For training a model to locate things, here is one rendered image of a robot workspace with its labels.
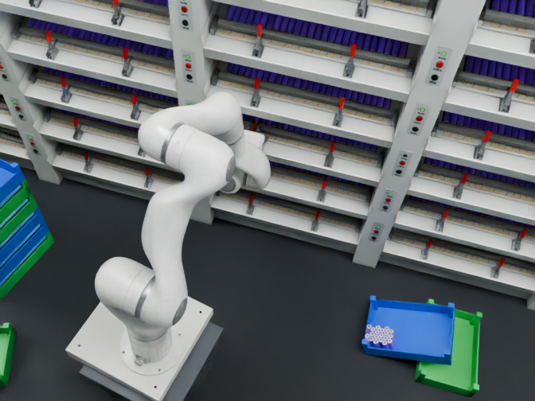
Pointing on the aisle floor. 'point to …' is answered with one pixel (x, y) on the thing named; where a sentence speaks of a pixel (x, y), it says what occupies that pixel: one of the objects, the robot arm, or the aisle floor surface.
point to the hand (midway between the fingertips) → (255, 127)
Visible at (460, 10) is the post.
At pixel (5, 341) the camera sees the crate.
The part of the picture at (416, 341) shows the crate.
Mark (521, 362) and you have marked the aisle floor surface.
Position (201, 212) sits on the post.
